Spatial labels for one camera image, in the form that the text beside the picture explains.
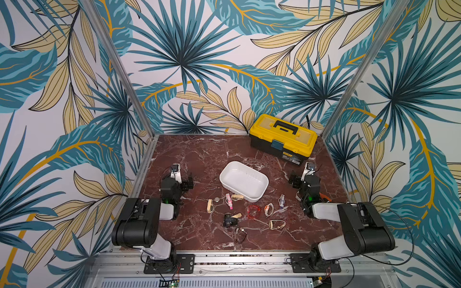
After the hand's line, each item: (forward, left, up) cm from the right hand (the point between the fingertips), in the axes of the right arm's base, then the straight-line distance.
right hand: (304, 172), depth 92 cm
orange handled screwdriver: (-10, -9, -7) cm, 16 cm away
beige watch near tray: (-9, +35, -8) cm, 37 cm away
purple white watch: (-13, +12, -6) cm, 19 cm away
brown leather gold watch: (-27, +34, -9) cm, 45 cm away
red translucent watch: (-16, +27, -9) cm, 33 cm away
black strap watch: (-22, +39, -3) cm, 45 cm away
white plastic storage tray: (+2, +34, -7) cm, 35 cm away
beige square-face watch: (-24, +20, -6) cm, 32 cm away
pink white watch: (-11, +39, -5) cm, 41 cm away
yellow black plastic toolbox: (+16, +10, +8) cm, 21 cm away
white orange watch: (-17, +21, -7) cm, 28 cm away
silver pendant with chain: (-10, +45, -7) cm, 47 cm away
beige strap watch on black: (-19, +35, -6) cm, 41 cm away
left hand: (+2, +63, -1) cm, 63 cm away
